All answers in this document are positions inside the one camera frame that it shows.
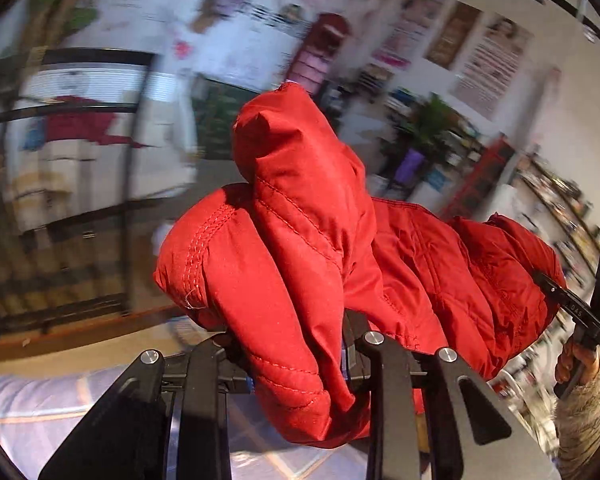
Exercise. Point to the person's right hand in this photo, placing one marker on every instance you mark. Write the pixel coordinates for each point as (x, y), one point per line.
(573, 355)

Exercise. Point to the green patterned cabinet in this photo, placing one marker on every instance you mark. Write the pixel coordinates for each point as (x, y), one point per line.
(216, 105)

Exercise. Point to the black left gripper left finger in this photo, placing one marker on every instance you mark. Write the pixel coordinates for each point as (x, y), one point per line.
(164, 417)

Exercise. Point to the dark red cloth on sofa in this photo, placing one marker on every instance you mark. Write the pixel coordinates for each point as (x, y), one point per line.
(94, 127)

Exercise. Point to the black iron bed footboard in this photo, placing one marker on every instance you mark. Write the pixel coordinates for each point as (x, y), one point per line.
(78, 268)

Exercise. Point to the white sofa bed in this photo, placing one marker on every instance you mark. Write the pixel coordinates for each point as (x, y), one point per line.
(49, 181)

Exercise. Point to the grey knit sleeve forearm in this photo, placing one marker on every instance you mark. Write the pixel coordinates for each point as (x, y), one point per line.
(577, 422)

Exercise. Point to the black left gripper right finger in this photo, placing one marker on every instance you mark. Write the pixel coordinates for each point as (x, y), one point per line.
(471, 433)

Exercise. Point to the red miniature phone booth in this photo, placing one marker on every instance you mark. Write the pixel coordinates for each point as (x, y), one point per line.
(311, 64)

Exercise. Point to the red hooded jacket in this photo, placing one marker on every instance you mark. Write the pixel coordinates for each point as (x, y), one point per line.
(279, 258)

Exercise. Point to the blue plaid bed sheet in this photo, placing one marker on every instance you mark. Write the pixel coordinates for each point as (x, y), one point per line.
(36, 415)

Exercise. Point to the potted green plant purple pot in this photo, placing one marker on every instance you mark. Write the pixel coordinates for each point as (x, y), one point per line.
(422, 144)

